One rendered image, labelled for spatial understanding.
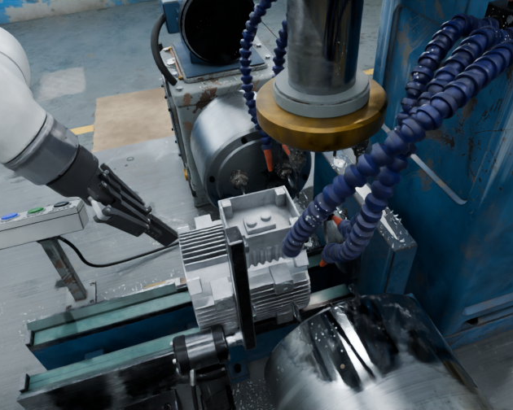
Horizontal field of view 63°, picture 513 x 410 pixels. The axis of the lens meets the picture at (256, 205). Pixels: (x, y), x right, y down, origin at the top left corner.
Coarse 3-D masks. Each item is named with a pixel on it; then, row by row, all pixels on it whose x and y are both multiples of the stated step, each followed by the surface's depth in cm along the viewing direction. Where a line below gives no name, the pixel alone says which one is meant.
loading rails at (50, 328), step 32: (320, 256) 90; (160, 288) 85; (320, 288) 94; (32, 320) 81; (64, 320) 81; (96, 320) 82; (128, 320) 82; (160, 320) 85; (192, 320) 88; (32, 352) 79; (64, 352) 82; (96, 352) 84; (128, 352) 76; (160, 352) 75; (256, 352) 84; (32, 384) 73; (64, 384) 71; (96, 384) 73; (128, 384) 76; (160, 384) 79
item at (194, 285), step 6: (180, 228) 74; (186, 228) 74; (300, 252) 68; (294, 258) 68; (300, 258) 68; (306, 258) 68; (294, 264) 70; (300, 264) 68; (306, 264) 68; (186, 282) 65; (192, 282) 66; (198, 282) 66; (192, 288) 65; (198, 288) 66; (192, 294) 65; (306, 306) 77
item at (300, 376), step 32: (352, 288) 66; (320, 320) 52; (352, 320) 51; (384, 320) 50; (416, 320) 52; (288, 352) 53; (320, 352) 50; (352, 352) 48; (384, 352) 47; (416, 352) 48; (448, 352) 50; (288, 384) 51; (320, 384) 48; (352, 384) 46; (384, 384) 45; (416, 384) 44; (448, 384) 45
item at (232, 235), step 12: (228, 228) 51; (228, 240) 50; (240, 240) 50; (228, 252) 52; (240, 252) 51; (240, 264) 52; (240, 276) 54; (240, 288) 55; (240, 300) 57; (240, 312) 59; (252, 312) 62; (240, 324) 62; (252, 324) 62; (252, 336) 64; (252, 348) 67
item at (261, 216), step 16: (256, 192) 72; (272, 192) 73; (224, 208) 70; (240, 208) 73; (256, 208) 73; (272, 208) 73; (288, 208) 72; (224, 224) 68; (240, 224) 71; (256, 224) 69; (272, 224) 69; (288, 224) 70; (256, 240) 65; (272, 240) 66; (256, 256) 68; (272, 256) 69
